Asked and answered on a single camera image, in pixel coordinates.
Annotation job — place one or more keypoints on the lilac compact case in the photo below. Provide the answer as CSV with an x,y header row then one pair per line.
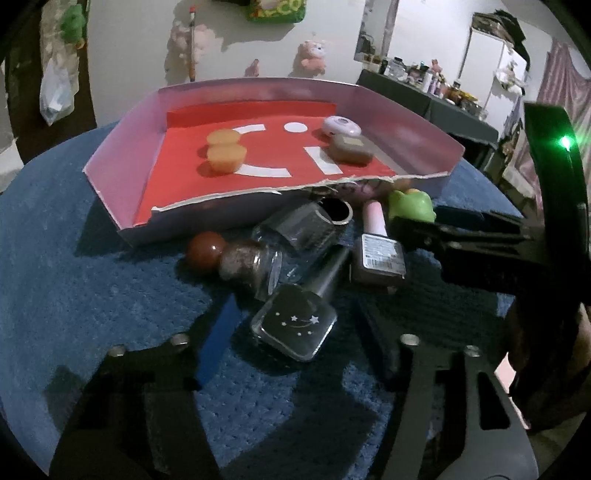
x,y
340,125

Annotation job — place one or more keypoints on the clear glass cup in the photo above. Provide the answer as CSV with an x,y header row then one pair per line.
x,y
295,230

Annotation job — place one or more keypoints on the white hanging bag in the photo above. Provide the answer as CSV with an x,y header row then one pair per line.
x,y
510,78

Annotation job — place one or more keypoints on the taupe square case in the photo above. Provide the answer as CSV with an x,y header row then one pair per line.
x,y
351,150

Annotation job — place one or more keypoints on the black star-print nail polish bottle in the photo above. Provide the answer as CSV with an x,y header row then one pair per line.
x,y
295,323

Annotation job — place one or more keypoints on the dark cloth-covered table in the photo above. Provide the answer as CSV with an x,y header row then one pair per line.
x,y
415,99

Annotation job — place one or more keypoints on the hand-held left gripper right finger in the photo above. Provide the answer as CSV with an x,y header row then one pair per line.
x,y
381,339

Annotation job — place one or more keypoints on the green frog toy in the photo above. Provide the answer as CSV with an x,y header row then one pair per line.
x,y
411,203

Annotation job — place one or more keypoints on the white cabinet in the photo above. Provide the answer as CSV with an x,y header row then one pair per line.
x,y
485,60

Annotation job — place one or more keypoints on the orange-tipped stick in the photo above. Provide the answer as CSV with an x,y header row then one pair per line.
x,y
192,46

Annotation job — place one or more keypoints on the cluster of bottles and jars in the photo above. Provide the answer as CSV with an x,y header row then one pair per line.
x,y
429,78

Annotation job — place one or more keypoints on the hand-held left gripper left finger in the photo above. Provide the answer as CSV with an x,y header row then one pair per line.
x,y
224,332

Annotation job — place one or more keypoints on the pink bear plush toy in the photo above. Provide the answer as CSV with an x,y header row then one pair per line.
x,y
311,55

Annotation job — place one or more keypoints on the pink curtain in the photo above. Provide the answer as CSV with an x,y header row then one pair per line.
x,y
563,78

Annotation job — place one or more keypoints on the blue fluffy mat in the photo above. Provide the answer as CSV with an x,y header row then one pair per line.
x,y
92,300

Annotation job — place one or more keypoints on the pink-capped nail polish bottle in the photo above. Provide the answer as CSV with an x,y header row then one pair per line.
x,y
378,249

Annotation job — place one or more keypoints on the wall mirror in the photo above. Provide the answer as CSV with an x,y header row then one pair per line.
x,y
376,27

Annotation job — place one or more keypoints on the hanging clear plastic bag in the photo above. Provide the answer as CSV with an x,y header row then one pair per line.
x,y
55,99

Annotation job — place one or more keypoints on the pale pink plush toy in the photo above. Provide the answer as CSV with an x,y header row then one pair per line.
x,y
178,41

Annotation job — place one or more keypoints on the green plush toy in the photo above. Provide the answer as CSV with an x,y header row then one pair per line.
x,y
74,25

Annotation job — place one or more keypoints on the cardboard box with red lining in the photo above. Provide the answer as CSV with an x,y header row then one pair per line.
x,y
184,161

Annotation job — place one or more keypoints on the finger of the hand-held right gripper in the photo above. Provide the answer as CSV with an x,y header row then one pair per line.
x,y
480,217
461,251

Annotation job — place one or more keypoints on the yellow round disc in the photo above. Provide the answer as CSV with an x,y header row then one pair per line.
x,y
225,159
222,137

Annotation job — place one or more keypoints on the brown ball-capped glitter bottle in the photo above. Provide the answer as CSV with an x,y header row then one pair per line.
x,y
240,263

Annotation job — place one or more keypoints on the dark wooden door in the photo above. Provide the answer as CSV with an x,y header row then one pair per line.
x,y
23,92

